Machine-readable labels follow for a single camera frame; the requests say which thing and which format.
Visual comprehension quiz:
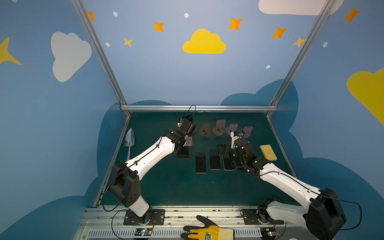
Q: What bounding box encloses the silver phone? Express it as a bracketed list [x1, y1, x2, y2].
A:
[177, 146, 189, 159]

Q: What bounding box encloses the grey stand of pink phone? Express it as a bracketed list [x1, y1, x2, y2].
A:
[201, 123, 211, 137]

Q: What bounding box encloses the black phone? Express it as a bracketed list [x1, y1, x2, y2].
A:
[209, 149, 221, 170]

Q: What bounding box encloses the pink phone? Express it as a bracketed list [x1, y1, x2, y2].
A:
[195, 152, 207, 174]

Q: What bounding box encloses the round wooden phone stand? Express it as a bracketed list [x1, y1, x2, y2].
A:
[212, 119, 226, 137]

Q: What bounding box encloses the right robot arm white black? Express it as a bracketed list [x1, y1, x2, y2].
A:
[217, 139, 347, 240]

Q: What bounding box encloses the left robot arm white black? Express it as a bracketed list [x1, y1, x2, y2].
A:
[106, 119, 196, 222]

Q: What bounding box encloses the yellow sponge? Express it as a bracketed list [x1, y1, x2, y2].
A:
[260, 145, 278, 161]

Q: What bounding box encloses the grey garden trowel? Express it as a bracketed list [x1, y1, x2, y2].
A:
[125, 128, 135, 161]

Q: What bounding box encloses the right green circuit board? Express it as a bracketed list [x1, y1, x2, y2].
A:
[260, 228, 278, 240]

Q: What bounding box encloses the green circuit board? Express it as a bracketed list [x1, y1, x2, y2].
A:
[260, 228, 278, 240]
[134, 228, 153, 237]

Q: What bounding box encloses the yellow black work glove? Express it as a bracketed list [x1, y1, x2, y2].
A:
[181, 215, 235, 240]

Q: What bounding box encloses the left green circuit board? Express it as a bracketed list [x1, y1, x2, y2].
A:
[134, 228, 153, 237]

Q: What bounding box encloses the aluminium frame rear bar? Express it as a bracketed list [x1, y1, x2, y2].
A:
[120, 105, 278, 112]

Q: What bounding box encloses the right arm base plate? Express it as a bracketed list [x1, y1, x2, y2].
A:
[240, 209, 284, 225]

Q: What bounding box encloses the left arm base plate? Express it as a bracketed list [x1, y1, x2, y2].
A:
[123, 209, 165, 226]

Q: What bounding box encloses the aluminium frame right post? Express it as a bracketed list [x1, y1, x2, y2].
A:
[270, 0, 336, 112]

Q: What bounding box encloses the aluminium frame post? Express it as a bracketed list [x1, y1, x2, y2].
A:
[270, 0, 336, 112]
[71, 0, 127, 105]

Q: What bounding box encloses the aluminium frame left post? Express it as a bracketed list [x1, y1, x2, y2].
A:
[71, 0, 127, 105]

